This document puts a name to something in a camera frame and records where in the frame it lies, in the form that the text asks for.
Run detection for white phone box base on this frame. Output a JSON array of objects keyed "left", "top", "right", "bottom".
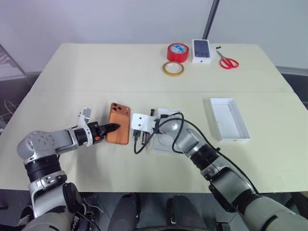
[{"left": 151, "top": 107, "right": 186, "bottom": 155}]

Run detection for orange phone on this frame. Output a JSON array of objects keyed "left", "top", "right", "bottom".
[{"left": 105, "top": 102, "right": 131, "bottom": 146}]

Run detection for black and white sneaker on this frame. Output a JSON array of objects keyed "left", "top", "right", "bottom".
[{"left": 17, "top": 205, "right": 35, "bottom": 226}]

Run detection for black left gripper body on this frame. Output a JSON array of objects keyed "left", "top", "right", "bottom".
[{"left": 87, "top": 122, "right": 107, "bottom": 145}]

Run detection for grey metal rack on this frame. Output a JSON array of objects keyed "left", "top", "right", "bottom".
[{"left": 0, "top": 42, "right": 27, "bottom": 80}]

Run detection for white box with phone picture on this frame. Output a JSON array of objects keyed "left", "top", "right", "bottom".
[{"left": 191, "top": 38, "right": 213, "bottom": 65}]

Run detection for white phone box lid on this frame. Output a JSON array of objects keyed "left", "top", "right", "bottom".
[{"left": 209, "top": 97, "right": 251, "bottom": 145}]

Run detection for yellow tape roll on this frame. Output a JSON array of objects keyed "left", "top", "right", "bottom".
[{"left": 161, "top": 60, "right": 186, "bottom": 78}]

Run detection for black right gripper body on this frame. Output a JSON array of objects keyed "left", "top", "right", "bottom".
[{"left": 131, "top": 129, "right": 148, "bottom": 145}]

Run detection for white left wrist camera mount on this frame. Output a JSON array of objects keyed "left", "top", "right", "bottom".
[{"left": 77, "top": 107, "right": 93, "bottom": 147}]

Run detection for red tape roll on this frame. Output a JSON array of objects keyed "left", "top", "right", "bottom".
[{"left": 167, "top": 42, "right": 191, "bottom": 64}]

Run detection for red handled scissors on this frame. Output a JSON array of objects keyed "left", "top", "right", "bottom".
[{"left": 215, "top": 49, "right": 240, "bottom": 71}]

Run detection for aluminium profile post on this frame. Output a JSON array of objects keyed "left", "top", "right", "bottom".
[{"left": 201, "top": 0, "right": 220, "bottom": 39}]

